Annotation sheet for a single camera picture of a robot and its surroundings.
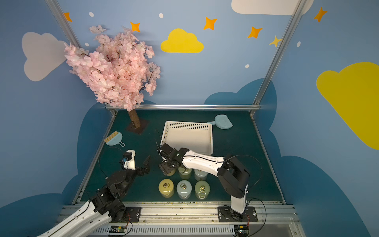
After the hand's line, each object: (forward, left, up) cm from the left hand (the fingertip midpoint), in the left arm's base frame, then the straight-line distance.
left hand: (141, 154), depth 75 cm
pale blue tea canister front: (-14, -23, -11) cm, 29 cm away
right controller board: (-30, -53, -22) cm, 64 cm away
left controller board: (-31, +10, -21) cm, 39 cm away
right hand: (+1, -13, -12) cm, 18 cm away
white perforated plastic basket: (+26, -29, -20) cm, 44 cm away
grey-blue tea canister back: (-6, -32, -13) cm, 35 cm away
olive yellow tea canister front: (-13, -14, -10) cm, 22 cm away
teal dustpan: (+40, -50, -19) cm, 67 cm away
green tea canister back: (-5, -24, -14) cm, 28 cm away
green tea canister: (-14, -32, -10) cm, 37 cm away
